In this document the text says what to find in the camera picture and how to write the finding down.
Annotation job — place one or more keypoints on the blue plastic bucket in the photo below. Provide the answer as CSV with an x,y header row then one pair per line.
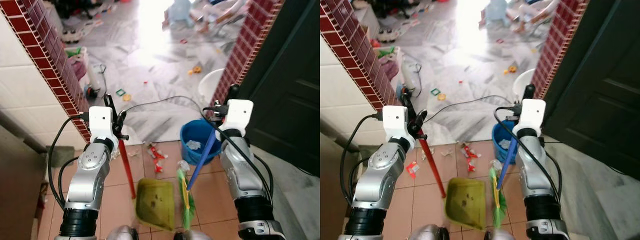
x,y
500,131
192,131

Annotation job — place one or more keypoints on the white plastic basin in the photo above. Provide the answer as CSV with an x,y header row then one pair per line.
x,y
210,82
524,81

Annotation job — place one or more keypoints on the crumpled white plastic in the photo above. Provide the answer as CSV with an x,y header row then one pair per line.
x,y
505,144
194,145

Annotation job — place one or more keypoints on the white plastic bottle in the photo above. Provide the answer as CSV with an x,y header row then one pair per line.
x,y
409,77
94,80

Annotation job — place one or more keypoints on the long red snack wrapper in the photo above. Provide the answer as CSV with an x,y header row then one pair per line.
x,y
156,152
469,152

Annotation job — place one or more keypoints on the small red square wrapper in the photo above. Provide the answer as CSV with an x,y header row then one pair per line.
x,y
411,170

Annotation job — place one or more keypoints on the pink bag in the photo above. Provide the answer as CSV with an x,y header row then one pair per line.
x,y
390,64
77,65

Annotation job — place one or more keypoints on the dark green door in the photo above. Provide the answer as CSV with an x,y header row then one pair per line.
x,y
595,75
285,75

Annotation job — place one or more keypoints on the pale tipped chair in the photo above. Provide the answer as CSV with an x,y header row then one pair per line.
x,y
537,15
222,15

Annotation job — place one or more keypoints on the pale blue plastic stool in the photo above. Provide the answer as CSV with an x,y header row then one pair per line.
x,y
496,12
179,12

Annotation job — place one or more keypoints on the left robot leg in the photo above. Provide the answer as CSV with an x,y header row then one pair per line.
x,y
427,233
122,234

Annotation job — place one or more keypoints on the robot leg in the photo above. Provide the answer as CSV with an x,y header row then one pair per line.
x,y
427,233
500,235
122,234
192,236

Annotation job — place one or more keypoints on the dark brown cabinet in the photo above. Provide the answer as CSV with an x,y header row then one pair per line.
x,y
20,190

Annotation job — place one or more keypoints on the right robot leg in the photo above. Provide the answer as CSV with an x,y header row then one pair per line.
x,y
500,235
192,236

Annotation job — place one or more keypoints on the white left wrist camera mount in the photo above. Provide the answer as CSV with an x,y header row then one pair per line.
x,y
101,122
396,122

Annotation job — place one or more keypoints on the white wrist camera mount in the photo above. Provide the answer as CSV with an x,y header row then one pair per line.
x,y
101,122
396,122
239,116
533,116

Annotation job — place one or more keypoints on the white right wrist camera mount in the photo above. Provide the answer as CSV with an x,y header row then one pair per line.
x,y
533,116
239,116

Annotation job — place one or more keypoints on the green square frame toy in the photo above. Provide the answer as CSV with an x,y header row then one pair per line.
x,y
432,92
117,92

